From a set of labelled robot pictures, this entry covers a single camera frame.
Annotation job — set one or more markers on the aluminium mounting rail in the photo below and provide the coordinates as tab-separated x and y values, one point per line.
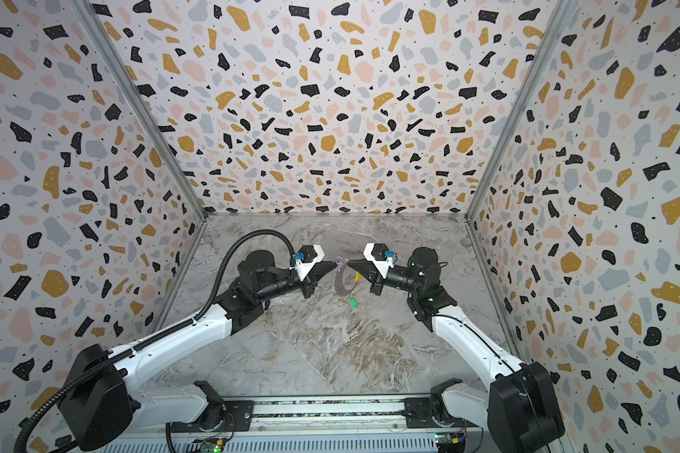
323	416

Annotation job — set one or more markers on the right circuit board with wires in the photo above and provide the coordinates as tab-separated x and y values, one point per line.
451	442

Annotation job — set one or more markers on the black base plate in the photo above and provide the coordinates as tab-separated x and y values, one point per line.
429	412
231	416

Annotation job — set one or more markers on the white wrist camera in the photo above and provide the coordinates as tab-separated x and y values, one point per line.
381	256
307	263

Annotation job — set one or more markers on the white slotted cable duct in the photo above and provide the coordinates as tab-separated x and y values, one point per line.
394	442

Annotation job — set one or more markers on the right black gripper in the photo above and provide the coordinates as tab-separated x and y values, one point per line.
380	279

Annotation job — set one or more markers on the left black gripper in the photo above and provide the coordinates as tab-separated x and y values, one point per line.
312	281

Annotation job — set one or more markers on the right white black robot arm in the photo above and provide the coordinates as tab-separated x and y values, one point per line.
497	369

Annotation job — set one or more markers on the left green circuit board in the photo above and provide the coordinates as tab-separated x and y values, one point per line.
214	445

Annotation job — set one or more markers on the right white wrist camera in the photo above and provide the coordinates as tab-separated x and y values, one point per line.
381	256

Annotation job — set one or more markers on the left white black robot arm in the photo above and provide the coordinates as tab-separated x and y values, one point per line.
106	400

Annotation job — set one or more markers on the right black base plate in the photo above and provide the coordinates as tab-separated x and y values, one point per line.
429	412

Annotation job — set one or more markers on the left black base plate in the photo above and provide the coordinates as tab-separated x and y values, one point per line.
231	416

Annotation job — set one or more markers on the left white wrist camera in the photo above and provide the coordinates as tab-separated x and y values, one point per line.
307	263

